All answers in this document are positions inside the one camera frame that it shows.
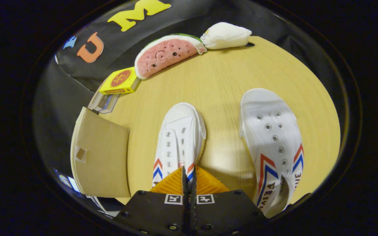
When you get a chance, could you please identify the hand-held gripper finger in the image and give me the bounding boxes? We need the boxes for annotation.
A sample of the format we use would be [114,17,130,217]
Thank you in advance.
[114,166,190,236]
[189,167,265,236]

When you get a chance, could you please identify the white striped shoe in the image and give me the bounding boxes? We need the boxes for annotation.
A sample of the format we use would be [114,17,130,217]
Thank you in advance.
[152,102,207,188]
[239,88,305,218]

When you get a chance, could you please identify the white storage box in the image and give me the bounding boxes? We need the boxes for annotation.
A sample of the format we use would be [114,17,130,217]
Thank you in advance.
[70,107,131,199]

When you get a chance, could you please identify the blue book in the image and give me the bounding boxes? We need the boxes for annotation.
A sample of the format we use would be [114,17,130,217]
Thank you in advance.
[99,93,120,114]

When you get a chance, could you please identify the yellow book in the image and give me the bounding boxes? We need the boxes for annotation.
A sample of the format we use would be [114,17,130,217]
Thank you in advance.
[99,67,141,95]

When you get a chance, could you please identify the watermelon slice plush toy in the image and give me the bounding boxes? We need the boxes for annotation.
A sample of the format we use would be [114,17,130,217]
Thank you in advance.
[134,33,206,80]

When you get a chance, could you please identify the white plush toy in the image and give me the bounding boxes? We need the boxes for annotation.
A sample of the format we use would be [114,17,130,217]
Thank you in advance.
[200,22,255,50]

